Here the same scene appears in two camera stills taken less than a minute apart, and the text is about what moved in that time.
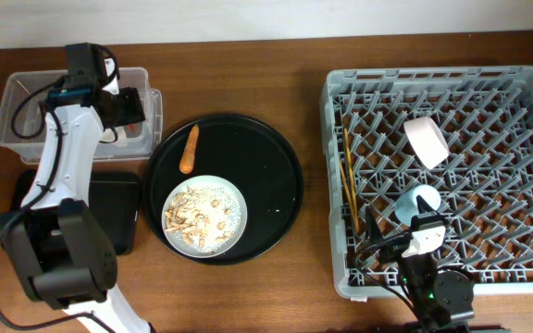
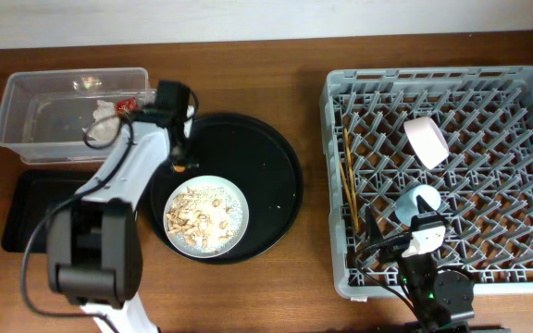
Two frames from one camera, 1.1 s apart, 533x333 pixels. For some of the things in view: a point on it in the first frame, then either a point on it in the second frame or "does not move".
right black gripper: [392, 247] does not move
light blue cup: [407, 205] does not move
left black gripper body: [130, 104] to [189, 157]
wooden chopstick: [352, 181] does not move
